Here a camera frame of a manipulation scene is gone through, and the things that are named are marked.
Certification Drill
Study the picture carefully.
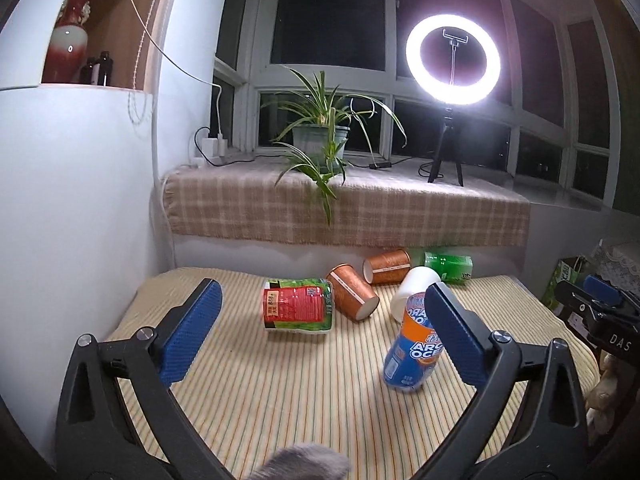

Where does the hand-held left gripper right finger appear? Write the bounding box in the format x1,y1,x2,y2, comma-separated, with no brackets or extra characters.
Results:
410,282,589,480

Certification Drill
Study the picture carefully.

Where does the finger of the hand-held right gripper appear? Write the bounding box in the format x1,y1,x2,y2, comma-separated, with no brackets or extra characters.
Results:
555,281,607,322
582,275,628,308

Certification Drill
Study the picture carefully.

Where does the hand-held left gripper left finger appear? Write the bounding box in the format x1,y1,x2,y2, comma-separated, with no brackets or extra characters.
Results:
54,277,236,480

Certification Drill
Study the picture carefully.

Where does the red and green printed cup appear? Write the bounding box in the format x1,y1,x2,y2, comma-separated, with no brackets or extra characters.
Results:
262,278,335,335

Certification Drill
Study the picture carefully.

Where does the blue and orange printed cup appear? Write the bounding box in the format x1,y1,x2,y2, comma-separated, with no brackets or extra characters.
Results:
383,291,443,393

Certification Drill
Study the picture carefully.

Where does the white paper cup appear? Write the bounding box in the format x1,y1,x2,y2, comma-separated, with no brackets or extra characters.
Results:
391,266,443,323

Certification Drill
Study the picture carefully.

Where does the brown paper cup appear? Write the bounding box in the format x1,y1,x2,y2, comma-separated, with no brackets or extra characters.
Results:
362,249,412,286
326,262,381,322

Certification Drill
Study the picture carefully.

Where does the green paper bag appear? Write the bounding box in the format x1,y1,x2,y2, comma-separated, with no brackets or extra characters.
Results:
542,257,593,312

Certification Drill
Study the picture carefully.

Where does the lace cloth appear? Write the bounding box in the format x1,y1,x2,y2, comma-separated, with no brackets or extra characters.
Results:
590,240,640,286

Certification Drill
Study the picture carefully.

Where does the beige soft cloth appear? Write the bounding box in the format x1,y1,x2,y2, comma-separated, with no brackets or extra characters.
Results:
585,350,617,423

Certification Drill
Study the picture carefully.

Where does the green drink can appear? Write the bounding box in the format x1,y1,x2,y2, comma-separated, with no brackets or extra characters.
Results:
422,251,473,283

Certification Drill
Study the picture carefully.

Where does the striped beige mat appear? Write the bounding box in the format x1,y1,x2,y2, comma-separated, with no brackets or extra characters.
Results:
102,265,601,480

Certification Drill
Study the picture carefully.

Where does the plaid beige cloth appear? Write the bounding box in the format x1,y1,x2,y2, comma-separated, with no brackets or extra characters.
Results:
165,162,531,248

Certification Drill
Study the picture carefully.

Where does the grey fuzzy cloth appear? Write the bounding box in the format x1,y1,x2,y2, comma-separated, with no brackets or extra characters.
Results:
247,444,351,480

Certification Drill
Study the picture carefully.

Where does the black tripod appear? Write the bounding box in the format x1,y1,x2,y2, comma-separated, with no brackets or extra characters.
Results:
419,106,466,188

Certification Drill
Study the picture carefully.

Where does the white power strip with chargers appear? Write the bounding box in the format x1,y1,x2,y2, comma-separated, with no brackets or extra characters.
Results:
202,127,228,157

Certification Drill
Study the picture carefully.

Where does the grey-green plant pot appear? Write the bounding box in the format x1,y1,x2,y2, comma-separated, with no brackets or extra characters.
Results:
291,124,351,167

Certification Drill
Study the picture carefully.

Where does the green spider plant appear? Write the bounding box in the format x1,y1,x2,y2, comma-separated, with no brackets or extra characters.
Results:
260,67,408,228

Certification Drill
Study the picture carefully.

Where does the red and white vase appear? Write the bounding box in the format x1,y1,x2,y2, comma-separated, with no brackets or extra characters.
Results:
42,0,103,83

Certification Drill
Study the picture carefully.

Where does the black cable with inline switch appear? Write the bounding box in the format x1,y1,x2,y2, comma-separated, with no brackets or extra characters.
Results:
345,156,432,171

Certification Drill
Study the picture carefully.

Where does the braided white cord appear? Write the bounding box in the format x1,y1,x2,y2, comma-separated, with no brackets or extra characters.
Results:
126,0,173,128

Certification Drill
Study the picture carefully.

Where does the white window frame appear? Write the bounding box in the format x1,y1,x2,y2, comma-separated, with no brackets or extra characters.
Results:
215,0,626,211

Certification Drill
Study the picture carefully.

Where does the ring light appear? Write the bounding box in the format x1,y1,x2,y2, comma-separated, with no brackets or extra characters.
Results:
405,14,502,107

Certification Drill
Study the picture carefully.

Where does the white cable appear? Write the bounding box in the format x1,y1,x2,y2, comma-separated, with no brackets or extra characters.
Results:
120,0,224,137

